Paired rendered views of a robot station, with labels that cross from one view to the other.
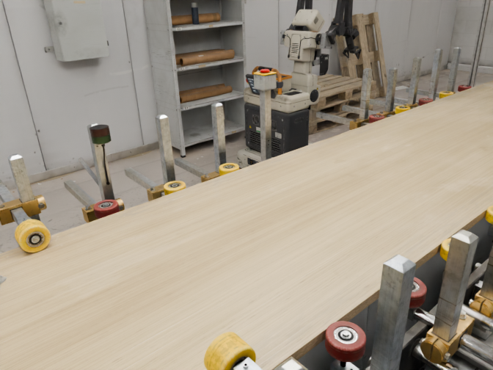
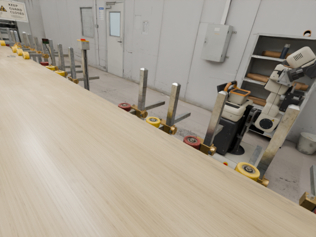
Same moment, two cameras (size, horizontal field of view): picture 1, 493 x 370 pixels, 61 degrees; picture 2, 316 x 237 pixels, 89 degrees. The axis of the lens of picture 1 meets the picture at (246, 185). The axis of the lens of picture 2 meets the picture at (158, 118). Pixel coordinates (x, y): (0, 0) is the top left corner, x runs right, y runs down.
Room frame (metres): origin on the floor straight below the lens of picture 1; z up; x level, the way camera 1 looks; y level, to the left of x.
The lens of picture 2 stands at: (2.16, -1.68, 1.31)
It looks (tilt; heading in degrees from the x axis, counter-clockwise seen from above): 27 degrees down; 76
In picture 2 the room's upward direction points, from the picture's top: 8 degrees clockwise
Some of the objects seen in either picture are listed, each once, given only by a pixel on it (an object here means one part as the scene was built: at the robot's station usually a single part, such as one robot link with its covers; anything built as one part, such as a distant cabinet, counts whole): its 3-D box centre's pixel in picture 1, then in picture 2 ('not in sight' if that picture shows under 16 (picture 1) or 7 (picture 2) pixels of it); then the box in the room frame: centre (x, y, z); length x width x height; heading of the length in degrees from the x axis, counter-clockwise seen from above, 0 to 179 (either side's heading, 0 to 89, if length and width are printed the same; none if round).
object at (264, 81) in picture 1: (265, 81); (83, 45); (1.81, -0.10, 1.18); 0.07 x 0.07 x 0.08; 39
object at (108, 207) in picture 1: (108, 218); (45, 67); (1.24, 0.47, 0.85); 0.08 x 0.08 x 0.11
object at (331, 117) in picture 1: (346, 121); (145, 108); (2.32, -0.59, 0.84); 0.43 x 0.03 x 0.04; 39
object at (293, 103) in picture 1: (278, 117); (232, 121); (3.35, -0.29, 0.59); 0.55 x 0.34 x 0.83; 38
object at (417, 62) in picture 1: (412, 96); (209, 136); (2.59, -1.06, 0.90); 0.04 x 0.04 x 0.48; 39
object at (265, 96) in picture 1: (265, 138); (86, 75); (1.81, -0.10, 0.93); 0.05 x 0.05 x 0.45; 39
